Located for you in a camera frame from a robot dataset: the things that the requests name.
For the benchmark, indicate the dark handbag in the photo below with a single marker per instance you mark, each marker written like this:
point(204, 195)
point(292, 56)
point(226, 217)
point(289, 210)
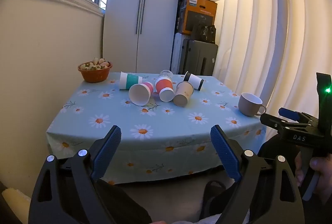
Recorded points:
point(206, 33)

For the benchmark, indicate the clear glass cup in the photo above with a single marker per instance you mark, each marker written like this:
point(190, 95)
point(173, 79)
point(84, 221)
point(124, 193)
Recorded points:
point(166, 73)

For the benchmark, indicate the orange and white cup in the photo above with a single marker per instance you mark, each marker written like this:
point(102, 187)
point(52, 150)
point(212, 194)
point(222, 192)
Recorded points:
point(164, 86)

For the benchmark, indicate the pink and white cup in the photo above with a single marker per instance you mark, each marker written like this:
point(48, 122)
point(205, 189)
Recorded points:
point(141, 92)

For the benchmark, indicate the person's dark pants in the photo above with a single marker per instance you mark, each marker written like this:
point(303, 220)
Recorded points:
point(122, 203)

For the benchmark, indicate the orange cardboard box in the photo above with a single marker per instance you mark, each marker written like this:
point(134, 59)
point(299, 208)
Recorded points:
point(198, 13)

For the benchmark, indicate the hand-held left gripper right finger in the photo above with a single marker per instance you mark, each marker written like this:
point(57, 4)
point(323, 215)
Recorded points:
point(226, 155)

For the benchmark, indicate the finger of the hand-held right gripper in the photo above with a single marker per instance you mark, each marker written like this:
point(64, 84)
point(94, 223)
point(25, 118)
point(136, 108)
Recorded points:
point(271, 121)
point(288, 113)

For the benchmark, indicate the person's right hand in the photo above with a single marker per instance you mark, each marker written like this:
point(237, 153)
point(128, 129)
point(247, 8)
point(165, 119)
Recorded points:
point(321, 177)

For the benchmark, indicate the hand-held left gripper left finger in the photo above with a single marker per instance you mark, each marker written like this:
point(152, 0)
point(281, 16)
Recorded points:
point(108, 152)

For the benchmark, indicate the white wardrobe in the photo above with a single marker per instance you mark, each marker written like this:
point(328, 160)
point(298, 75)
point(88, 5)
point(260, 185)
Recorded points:
point(124, 18)

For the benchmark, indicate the orange basket with items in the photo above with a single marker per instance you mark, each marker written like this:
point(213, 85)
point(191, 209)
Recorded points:
point(94, 74)

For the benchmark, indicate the beige paper cup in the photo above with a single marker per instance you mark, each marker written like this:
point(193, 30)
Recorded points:
point(182, 94)

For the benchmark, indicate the blue daisy print tablecloth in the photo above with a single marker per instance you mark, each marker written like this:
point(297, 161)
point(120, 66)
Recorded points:
point(166, 125)

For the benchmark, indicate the teal and white cup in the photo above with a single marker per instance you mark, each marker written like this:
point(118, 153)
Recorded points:
point(131, 80)

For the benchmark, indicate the white suitcase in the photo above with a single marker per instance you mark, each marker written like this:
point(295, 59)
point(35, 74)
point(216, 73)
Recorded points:
point(176, 55)

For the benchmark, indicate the pile of pale fruits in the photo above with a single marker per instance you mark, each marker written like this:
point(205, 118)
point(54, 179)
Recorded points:
point(94, 65)

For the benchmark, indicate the grey suitcase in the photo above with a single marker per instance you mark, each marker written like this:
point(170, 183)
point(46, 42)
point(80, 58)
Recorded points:
point(199, 57)

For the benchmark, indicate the beige ceramic mug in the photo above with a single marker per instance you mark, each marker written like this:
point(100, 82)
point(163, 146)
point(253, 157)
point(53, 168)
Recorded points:
point(247, 105)

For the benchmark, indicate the black and white cup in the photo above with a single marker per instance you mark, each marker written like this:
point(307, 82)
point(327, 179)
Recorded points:
point(194, 80)

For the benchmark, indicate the cream curtain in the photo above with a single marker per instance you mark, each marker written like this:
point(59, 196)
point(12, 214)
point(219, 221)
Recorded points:
point(259, 31)

